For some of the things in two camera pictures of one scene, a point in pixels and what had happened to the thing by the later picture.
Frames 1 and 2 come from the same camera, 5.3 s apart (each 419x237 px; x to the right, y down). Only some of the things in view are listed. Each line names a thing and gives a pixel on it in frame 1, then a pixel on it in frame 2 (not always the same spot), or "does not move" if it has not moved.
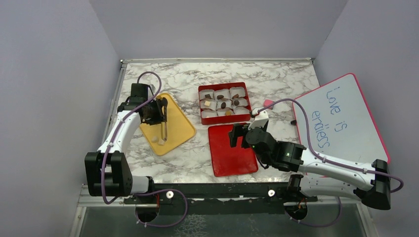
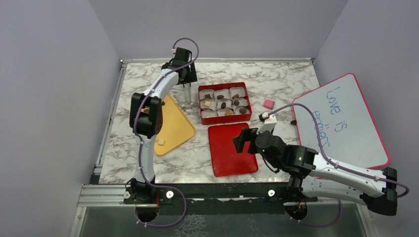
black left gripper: x=159 y=117 → x=190 y=76
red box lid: x=228 y=161 does not move
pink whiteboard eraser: x=267 y=102 does not move
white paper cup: x=207 y=112 does not move
